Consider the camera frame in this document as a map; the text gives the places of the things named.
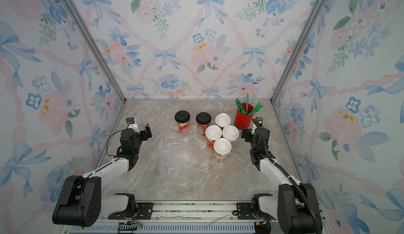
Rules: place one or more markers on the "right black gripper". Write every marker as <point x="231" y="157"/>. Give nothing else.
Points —
<point x="248" y="132"/>

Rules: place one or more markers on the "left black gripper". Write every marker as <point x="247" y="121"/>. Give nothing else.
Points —
<point x="145" y="136"/>

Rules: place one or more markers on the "clear plastic carrier bag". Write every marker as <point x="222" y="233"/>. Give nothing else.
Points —
<point x="183" y="157"/>

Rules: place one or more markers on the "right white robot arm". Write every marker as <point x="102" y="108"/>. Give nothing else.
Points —
<point x="295" y="206"/>

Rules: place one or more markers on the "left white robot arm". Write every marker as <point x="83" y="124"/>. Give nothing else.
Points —
<point x="81" y="203"/>

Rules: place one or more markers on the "red straw holder cup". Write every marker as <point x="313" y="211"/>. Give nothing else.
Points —
<point x="243" y="121"/>

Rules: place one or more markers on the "white lid cup right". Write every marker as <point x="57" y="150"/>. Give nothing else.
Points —
<point x="231" y="133"/>

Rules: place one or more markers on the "white lid cup back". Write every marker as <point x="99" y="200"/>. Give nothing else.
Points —
<point x="222" y="120"/>

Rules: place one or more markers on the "green wrapped straws bundle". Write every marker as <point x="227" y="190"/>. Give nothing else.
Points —
<point x="245" y="110"/>

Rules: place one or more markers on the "red cup white lid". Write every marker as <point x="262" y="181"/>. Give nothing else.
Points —
<point x="213" y="133"/>

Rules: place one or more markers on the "red cup black lid left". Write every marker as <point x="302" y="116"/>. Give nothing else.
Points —
<point x="182" y="118"/>

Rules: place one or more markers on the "red cup black lid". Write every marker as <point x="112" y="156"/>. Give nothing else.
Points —
<point x="182" y="118"/>
<point x="203" y="120"/>

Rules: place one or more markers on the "red cup black lid right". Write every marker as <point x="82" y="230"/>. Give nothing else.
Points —
<point x="203" y="120"/>

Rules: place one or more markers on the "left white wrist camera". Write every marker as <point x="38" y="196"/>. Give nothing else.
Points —
<point x="132" y="124"/>

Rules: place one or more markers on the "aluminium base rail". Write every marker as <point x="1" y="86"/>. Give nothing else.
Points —
<point x="184" y="217"/>

